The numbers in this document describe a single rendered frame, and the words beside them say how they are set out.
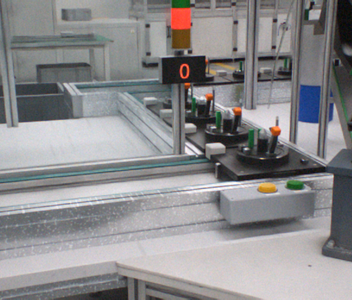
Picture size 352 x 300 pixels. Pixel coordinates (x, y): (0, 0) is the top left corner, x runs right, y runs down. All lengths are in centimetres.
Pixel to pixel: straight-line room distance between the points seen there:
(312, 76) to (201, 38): 834
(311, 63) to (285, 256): 131
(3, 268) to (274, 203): 61
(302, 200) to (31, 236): 61
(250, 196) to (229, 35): 967
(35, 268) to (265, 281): 47
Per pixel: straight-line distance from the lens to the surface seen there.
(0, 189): 159
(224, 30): 1095
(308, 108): 253
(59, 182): 159
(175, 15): 159
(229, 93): 283
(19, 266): 132
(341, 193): 130
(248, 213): 137
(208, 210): 141
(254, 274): 125
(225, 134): 179
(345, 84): 177
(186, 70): 160
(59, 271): 130
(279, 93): 294
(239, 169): 153
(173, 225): 141
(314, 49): 250
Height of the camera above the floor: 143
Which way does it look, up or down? 16 degrees down
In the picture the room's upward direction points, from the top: 1 degrees counter-clockwise
